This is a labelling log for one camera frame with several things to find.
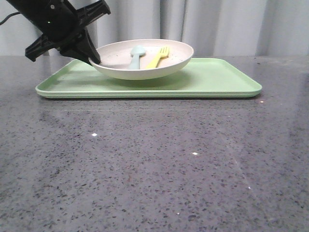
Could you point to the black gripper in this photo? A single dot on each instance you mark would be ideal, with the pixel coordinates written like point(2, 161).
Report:
point(64, 28)

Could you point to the cream speckled plate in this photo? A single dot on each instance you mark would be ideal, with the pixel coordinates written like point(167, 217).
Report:
point(115, 59)

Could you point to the yellow plastic fork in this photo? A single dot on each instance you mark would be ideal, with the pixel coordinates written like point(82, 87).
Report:
point(162, 53)

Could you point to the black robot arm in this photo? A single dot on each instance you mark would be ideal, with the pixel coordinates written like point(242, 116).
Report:
point(26, 9)

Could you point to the light blue plastic spoon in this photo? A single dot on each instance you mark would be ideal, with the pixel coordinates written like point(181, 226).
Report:
point(136, 53)

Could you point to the grey pleated curtain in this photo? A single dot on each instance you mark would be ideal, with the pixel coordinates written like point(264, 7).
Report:
point(211, 27)

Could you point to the light green plastic tray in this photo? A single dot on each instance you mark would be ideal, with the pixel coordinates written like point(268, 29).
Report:
point(200, 78)

